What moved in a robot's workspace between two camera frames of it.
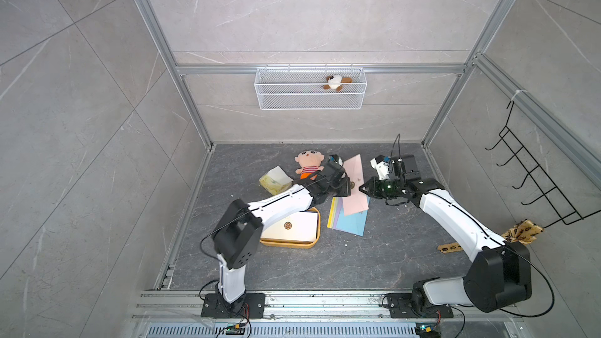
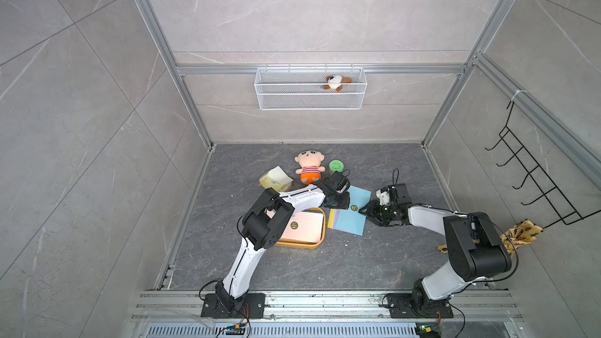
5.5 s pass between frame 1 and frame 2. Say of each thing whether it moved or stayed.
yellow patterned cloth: stayed
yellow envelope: stayed
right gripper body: moved
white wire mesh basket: stayed
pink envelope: moved
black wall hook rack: stayed
